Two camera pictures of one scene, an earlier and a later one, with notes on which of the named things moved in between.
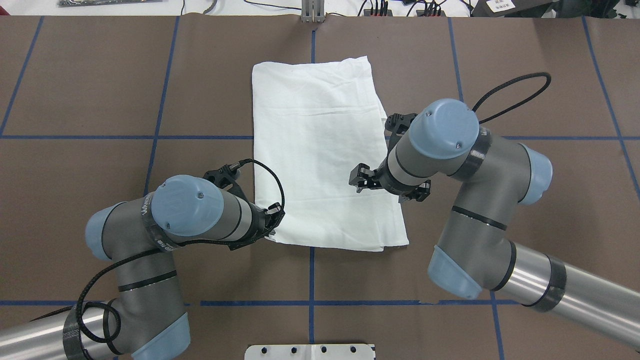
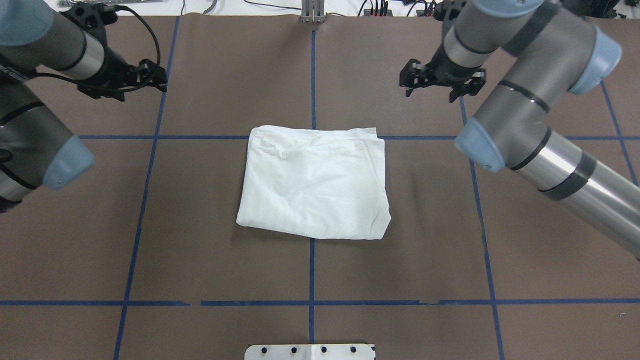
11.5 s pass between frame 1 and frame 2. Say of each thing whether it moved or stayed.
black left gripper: moved
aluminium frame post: stayed
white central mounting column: stayed
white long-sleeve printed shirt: moved
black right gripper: moved
